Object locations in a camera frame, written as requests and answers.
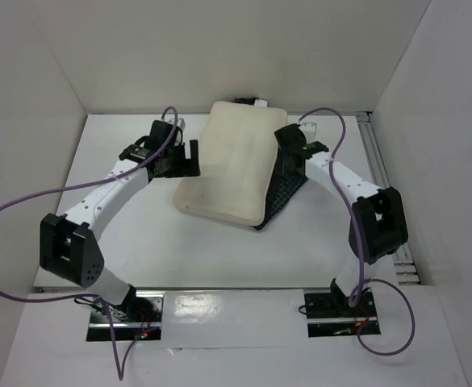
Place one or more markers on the black white object behind pillow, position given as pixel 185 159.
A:
pixel 251 101

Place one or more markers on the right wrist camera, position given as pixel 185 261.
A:
pixel 309 130

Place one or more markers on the dark checkered pillowcase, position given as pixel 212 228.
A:
pixel 282 187

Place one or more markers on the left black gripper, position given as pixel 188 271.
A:
pixel 191 168

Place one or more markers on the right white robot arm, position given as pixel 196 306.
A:
pixel 377 225

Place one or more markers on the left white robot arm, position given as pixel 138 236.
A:
pixel 69 245

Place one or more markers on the cream white pillow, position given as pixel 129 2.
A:
pixel 237 153

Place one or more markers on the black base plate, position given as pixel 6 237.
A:
pixel 146 327
pixel 329 315

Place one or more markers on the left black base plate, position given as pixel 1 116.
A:
pixel 146 327

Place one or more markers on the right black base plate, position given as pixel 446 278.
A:
pixel 329 315

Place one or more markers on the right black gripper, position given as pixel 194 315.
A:
pixel 294 157

